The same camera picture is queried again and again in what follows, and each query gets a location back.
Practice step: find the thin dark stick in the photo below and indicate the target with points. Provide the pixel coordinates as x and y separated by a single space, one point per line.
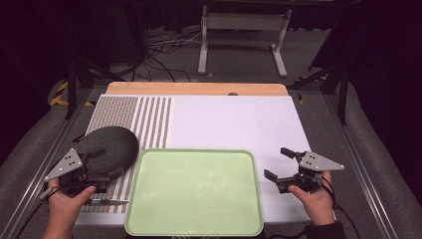
109 201

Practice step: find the light green plastic tray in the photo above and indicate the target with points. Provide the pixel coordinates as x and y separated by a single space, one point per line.
194 192

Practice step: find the wooden table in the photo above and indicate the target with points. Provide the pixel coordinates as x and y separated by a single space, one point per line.
195 88

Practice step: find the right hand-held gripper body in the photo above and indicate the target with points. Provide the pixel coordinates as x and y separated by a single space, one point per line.
318 162

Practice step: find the person's left hand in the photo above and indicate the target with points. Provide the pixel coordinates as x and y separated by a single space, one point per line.
64 207

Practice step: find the yellow black floor tape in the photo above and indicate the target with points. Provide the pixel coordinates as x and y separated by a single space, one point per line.
59 98

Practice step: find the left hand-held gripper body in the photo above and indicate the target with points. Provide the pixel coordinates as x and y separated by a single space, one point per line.
64 165

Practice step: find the aluminium rail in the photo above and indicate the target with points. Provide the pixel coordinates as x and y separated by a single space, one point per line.
361 166
43 169

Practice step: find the white table board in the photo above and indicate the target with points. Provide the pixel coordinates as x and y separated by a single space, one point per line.
239 122

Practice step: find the brown striped placemat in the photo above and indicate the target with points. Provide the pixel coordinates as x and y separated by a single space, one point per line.
152 119

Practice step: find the black tripod stand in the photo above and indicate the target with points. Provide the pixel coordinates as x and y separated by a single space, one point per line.
343 89
71 86

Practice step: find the dark round table grommet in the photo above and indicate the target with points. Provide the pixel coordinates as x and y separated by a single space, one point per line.
233 94

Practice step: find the white metal stand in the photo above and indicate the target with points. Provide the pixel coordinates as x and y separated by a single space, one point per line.
244 21

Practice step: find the person's right hand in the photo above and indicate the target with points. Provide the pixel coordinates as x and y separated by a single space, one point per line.
318 204

